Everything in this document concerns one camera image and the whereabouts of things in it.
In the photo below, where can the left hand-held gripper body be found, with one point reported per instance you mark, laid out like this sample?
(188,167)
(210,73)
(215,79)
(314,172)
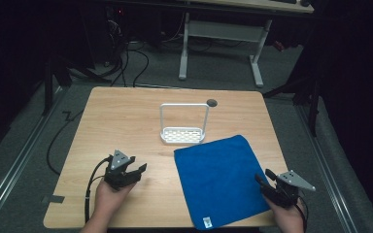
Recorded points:
(120,177)

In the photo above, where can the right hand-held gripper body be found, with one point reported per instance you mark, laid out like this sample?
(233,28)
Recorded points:
(286,191)

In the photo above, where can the person's right hand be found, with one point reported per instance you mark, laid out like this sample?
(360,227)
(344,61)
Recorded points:
(286,216)

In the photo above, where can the blue cloth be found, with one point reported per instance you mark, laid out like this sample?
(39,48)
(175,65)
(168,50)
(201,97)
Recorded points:
(218,181)

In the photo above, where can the grey tape strip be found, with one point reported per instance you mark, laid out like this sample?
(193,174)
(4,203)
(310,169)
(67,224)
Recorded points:
(54,199)

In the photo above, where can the black metal stand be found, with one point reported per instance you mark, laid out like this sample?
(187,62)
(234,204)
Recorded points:
(312,103)
(50,84)

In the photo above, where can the dark round table grommet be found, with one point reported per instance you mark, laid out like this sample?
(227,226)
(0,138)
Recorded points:
(211,103)

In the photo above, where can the black keyboard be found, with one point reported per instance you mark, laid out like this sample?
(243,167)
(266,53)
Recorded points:
(283,1)

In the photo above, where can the black computer mouse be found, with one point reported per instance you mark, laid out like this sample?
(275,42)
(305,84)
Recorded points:
(305,3)

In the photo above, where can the metal floor rail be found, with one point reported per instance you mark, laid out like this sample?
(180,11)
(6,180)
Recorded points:
(16,161)
(328,174)

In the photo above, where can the white frame desk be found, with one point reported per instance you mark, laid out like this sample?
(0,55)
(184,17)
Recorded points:
(221,30)

